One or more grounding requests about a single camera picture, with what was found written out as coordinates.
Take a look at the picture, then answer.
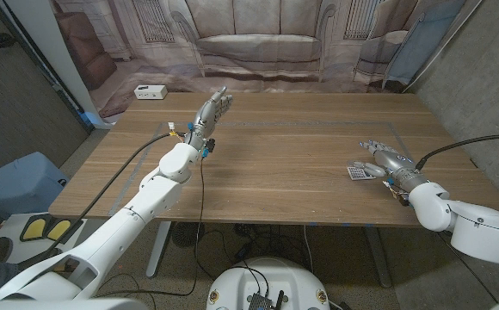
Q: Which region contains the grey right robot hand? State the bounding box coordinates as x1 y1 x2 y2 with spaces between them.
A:
347 139 429 193

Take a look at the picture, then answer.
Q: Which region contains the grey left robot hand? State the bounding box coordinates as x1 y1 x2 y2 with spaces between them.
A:
184 85 235 152

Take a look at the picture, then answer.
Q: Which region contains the small grey calculator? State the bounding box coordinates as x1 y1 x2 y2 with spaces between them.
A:
346 165 378 182

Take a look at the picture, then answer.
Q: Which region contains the white rectangular box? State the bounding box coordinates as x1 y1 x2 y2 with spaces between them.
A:
133 84 169 101

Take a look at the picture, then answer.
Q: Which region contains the printed sofa room backdrop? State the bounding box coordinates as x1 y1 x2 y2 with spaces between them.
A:
51 0 468 120

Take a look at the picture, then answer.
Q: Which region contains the white table leg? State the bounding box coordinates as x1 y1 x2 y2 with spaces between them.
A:
145 221 173 279
363 226 392 288

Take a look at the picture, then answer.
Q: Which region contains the black round fan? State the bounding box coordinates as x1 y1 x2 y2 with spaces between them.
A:
171 221 206 250

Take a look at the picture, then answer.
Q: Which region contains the white pillar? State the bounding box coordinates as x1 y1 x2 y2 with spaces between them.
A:
3 0 113 130

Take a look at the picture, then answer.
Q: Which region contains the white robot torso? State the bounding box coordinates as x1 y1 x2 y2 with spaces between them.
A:
206 257 331 310

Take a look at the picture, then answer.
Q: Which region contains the yellow black foot pedal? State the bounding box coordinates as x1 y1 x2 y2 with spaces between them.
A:
45 218 84 245
19 216 52 242

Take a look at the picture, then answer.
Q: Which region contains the black torso electronics module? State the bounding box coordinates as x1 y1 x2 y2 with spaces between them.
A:
249 290 286 310

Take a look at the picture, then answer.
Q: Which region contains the blue-grey plastic bin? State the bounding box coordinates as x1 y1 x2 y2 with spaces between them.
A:
0 151 70 220

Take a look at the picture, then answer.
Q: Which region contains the white pedal board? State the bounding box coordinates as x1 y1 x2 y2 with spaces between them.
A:
0 213 88 264

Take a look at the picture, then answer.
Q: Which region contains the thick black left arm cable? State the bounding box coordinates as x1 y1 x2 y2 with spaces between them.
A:
16 132 186 268

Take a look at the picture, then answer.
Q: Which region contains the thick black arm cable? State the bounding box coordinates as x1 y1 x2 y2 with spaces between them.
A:
16 132 186 268
415 133 499 171

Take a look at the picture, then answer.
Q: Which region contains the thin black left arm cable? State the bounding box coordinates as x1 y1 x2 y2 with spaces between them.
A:
94 157 206 299

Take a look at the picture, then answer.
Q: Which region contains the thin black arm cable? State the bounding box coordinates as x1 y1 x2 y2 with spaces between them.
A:
436 232 499 305
94 157 206 299

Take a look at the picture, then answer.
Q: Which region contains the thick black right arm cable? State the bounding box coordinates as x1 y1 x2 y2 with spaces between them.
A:
415 133 499 171

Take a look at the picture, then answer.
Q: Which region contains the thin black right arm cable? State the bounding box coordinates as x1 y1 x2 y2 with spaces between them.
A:
436 232 499 305

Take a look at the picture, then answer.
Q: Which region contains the black floor cable bundle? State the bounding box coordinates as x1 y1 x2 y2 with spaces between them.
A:
193 223 315 281

